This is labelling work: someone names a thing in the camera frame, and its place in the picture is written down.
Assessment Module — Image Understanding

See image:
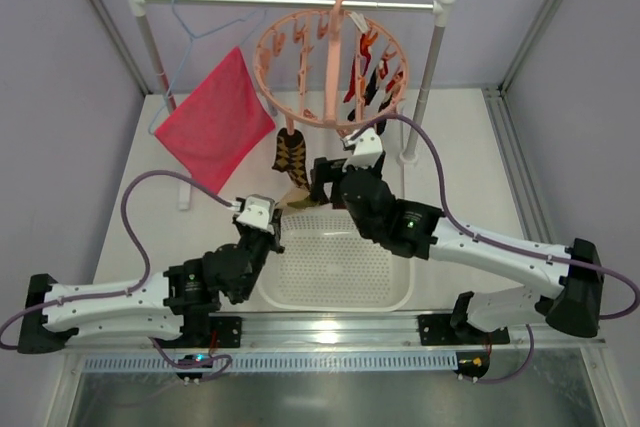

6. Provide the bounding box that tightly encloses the pink round clip hanger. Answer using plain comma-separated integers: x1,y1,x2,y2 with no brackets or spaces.
252,0,409,136

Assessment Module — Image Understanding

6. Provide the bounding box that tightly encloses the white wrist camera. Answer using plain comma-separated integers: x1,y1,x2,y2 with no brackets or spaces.
232,194,276,234
342,128,384,172

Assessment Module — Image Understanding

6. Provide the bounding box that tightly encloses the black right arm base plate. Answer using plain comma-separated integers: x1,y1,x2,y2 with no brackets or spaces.
417,313,510,346

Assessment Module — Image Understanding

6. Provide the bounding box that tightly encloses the navy blue sock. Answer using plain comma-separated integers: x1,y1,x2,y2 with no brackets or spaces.
364,61,396,112

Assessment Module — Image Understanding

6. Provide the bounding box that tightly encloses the beige striped sock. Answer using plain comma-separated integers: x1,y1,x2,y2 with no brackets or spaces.
276,187,330,212

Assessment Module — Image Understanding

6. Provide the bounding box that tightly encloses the white perforated plastic basket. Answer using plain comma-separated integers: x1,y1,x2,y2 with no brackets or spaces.
256,209,415,312

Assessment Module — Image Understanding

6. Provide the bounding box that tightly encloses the aluminium front rail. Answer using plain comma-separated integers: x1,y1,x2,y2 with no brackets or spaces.
82,312,605,378

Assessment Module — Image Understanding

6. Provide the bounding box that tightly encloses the brown argyle sock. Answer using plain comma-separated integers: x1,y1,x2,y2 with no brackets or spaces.
272,127,310,191

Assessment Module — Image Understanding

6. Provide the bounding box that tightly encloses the white metal clothes rack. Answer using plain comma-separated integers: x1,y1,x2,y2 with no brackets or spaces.
121,0,457,211

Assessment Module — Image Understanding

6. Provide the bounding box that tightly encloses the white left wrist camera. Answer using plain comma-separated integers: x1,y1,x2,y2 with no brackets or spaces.
232,194,276,234

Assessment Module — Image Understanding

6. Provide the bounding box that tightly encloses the pink towel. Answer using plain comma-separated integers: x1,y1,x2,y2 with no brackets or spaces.
154,47,275,193

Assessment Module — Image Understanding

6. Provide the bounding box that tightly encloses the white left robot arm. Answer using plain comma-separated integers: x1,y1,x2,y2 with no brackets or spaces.
17,221,284,354

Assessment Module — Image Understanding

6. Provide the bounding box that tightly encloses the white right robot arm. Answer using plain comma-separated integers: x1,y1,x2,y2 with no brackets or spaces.
311,157,604,342

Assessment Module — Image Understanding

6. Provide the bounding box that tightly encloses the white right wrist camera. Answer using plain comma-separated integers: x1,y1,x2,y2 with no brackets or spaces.
342,128,384,172

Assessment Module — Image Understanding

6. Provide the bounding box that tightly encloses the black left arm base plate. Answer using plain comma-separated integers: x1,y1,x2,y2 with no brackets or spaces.
183,315,242,349

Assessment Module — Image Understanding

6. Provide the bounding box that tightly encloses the red sock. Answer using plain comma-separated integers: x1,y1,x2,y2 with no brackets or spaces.
343,33,377,103

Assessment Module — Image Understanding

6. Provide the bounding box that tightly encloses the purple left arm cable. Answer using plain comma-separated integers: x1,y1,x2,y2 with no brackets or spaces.
0,169,241,351

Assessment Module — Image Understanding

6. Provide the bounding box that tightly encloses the blue wire hanger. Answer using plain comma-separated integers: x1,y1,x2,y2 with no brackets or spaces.
147,0,268,135

